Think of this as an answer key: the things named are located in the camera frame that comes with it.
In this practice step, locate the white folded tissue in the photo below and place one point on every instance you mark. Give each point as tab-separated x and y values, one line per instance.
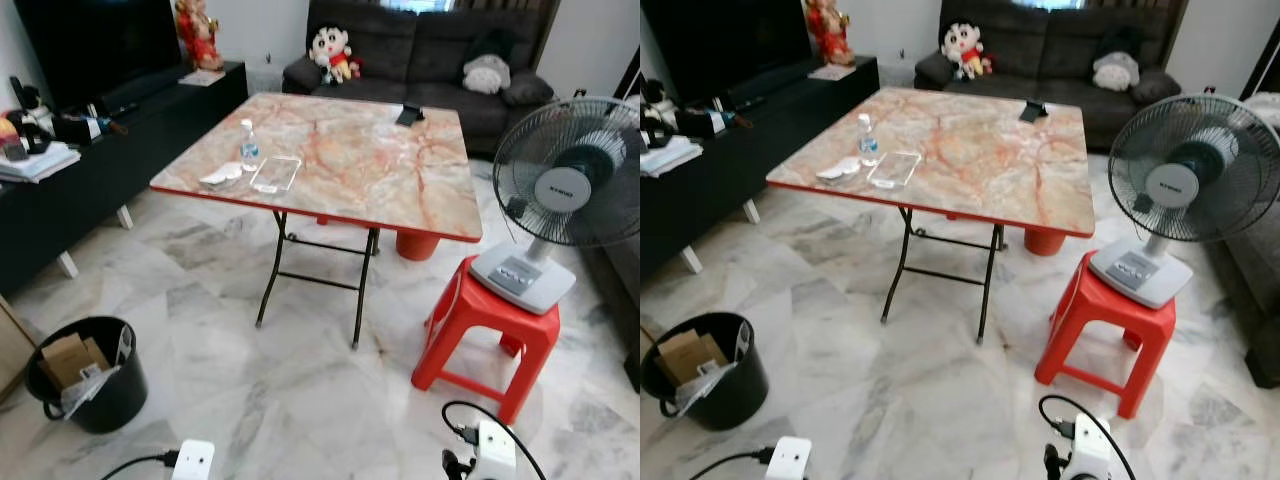
220	176
838	170

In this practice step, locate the dark grey fabric sofa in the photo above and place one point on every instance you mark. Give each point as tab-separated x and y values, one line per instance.
420	50
1050	45

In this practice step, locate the red plastic bucket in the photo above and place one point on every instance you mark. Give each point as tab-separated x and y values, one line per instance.
1043	242
417	246

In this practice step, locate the black phone stand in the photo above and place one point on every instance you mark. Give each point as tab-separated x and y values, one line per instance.
410	115
1033	111

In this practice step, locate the red gold figurine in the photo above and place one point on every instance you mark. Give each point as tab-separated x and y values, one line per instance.
200	35
830	30

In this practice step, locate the white paper stack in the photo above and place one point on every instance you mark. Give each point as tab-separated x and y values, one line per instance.
668	157
40	163

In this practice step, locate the marble pattern folding table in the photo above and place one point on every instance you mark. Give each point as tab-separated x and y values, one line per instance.
350	160
970	155

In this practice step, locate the brown cardboard piece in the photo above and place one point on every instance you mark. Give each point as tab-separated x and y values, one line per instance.
70	358
690	355

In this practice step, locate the white red booklet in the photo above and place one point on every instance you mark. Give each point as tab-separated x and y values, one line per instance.
832	72
202	78

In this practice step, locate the black TV console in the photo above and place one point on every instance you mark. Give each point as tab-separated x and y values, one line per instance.
780	130
150	140

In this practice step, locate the cartoon boy plush doll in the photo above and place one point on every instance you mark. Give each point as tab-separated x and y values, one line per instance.
333	55
965	50

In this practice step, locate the clear plastic food container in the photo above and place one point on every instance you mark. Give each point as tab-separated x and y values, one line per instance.
275	175
894	169

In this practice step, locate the black rubbish bin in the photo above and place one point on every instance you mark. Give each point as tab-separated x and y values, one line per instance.
110	395
735	395

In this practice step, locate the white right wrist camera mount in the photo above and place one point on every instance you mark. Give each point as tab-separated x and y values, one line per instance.
495	452
1092	448

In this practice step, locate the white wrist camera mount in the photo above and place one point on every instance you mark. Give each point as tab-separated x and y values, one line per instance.
194	462
1092	448
495	452
789	460

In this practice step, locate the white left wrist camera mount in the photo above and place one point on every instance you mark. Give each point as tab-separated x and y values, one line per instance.
194	462
789	460

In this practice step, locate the black flat television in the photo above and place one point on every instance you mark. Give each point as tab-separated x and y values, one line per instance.
100	45
730	40

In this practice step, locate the grey Totoro plush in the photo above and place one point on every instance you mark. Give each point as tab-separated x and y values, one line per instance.
1116	73
487	76

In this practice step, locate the red plastic stool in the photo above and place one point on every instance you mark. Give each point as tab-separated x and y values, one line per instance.
1105	325
490	330

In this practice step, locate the dark grey cushion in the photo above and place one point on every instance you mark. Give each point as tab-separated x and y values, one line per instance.
530	90
1158	87

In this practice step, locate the grey table fan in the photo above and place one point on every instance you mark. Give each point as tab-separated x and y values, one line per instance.
565	170
1185	165

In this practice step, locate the clear plastic water bottle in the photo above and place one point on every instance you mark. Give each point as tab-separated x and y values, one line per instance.
250	150
868	145

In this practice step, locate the clear plastic trash wrapper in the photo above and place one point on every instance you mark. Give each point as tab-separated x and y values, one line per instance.
95	385
712	382

